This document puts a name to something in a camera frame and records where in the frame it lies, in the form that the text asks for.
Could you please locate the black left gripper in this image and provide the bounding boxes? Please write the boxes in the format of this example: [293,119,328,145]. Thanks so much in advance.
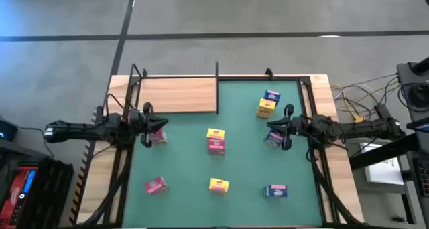
[129,102,170,149]

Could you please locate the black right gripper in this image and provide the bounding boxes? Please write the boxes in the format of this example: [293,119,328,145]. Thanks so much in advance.
[266,103,313,151]

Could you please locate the pink Raisin Bran cereal box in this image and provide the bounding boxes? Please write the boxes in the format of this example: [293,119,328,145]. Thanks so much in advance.
[208,138,226,156]
[144,176,170,195]
[149,127,168,145]

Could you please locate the blue Frosted Flakes cereal box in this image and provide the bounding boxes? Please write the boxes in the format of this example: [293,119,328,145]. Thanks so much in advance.
[263,89,282,103]
[263,184,288,198]
[263,129,285,149]

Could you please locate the yellow Corn Pops cereal box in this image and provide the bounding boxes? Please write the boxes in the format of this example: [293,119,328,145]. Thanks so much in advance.
[256,98,278,119]
[206,127,226,141]
[208,177,231,194]

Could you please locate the wooden shelf board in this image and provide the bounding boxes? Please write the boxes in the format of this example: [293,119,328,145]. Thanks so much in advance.
[137,77,218,115]

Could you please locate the black support beam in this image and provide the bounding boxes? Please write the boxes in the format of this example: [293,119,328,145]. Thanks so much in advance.
[348,132,422,171]

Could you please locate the striped hazard tape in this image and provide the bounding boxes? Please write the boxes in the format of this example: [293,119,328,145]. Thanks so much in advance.
[68,140,97,225]

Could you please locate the white paper sheet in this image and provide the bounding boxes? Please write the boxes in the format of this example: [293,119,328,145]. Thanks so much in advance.
[360,142,405,186]

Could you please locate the black ribbed case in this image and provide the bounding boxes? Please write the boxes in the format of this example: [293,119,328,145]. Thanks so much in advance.
[19,157,75,229]

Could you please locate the black device with blue light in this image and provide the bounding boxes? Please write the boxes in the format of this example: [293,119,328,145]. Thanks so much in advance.
[0,118,19,143]

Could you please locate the red black electronic device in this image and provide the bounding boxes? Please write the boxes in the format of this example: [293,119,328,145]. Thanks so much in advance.
[0,165,38,229]

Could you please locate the black metal shelf frame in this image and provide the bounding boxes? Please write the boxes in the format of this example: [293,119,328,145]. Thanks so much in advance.
[128,62,220,115]

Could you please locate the yellow cable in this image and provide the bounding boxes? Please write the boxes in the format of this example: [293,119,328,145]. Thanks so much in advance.
[331,83,400,123]

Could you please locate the black cable bundle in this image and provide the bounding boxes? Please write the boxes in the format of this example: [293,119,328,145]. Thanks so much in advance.
[330,73,408,123]

